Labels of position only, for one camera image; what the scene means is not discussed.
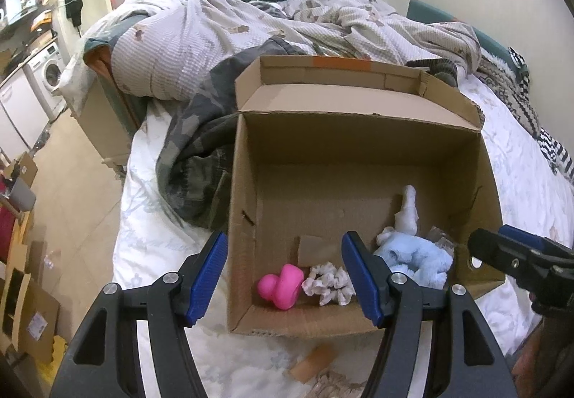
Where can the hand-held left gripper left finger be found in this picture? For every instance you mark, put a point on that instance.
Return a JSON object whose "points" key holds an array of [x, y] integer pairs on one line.
{"points": [[208, 277]]}

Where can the cardboard box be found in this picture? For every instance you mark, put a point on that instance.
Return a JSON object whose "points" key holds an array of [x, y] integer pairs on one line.
{"points": [[22, 176], [341, 156]]}

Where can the black white checkered cloth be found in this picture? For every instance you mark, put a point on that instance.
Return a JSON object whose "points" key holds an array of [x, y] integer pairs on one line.
{"points": [[518, 59]]}

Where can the patterned knitted blanket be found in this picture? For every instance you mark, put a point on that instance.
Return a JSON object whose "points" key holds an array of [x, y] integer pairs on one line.
{"points": [[509, 93]]}

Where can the black white striped cloth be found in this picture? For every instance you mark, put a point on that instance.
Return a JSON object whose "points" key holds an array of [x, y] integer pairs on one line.
{"points": [[558, 151]]}

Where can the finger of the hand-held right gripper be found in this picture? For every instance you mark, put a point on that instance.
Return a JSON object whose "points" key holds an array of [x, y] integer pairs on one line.
{"points": [[524, 236], [497, 250]]}

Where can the teal cushion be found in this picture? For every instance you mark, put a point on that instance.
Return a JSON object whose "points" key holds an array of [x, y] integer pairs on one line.
{"points": [[453, 21]]}

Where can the red and yellow rack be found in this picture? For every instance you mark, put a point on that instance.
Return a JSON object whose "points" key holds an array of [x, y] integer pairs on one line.
{"points": [[6, 227]]}

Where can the white ruffled scrunchie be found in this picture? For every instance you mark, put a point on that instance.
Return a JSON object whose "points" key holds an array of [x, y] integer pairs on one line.
{"points": [[325, 283]]}

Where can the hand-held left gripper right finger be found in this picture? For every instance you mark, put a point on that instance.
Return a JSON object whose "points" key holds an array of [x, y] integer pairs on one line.
{"points": [[358, 279]]}

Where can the white washing machine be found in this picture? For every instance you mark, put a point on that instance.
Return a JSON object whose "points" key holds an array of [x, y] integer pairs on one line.
{"points": [[47, 68]]}

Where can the white sock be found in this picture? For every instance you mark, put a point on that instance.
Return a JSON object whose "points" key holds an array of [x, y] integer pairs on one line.
{"points": [[408, 214]]}

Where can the cardboard box on floor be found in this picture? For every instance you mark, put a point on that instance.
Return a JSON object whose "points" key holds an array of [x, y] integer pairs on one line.
{"points": [[22, 176]]}

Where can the light blue fluffy cloth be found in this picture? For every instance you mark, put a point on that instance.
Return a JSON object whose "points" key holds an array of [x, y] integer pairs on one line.
{"points": [[417, 261]]}

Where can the striped bear print quilt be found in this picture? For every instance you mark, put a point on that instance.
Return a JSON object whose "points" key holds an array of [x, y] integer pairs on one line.
{"points": [[251, 35]]}

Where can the white floor cabinet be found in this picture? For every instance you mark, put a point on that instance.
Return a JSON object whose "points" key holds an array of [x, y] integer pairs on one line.
{"points": [[18, 111]]}

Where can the flat cardboard sheet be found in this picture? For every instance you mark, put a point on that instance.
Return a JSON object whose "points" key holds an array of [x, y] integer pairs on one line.
{"points": [[29, 313]]}

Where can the camouflage garment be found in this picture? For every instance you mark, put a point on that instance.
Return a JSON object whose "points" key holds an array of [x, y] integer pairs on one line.
{"points": [[202, 147]]}

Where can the wooden bedside cabinet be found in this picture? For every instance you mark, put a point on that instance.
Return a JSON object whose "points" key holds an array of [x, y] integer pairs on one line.
{"points": [[105, 129]]}

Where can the small tan block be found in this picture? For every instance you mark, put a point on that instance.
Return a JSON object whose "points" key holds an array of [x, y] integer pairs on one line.
{"points": [[314, 362]]}

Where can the black hanging garment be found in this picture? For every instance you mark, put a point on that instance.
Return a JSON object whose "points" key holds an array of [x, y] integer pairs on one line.
{"points": [[74, 8]]}

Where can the pink rubber duck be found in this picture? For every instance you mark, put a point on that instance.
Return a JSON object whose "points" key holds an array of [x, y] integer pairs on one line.
{"points": [[280, 288]]}

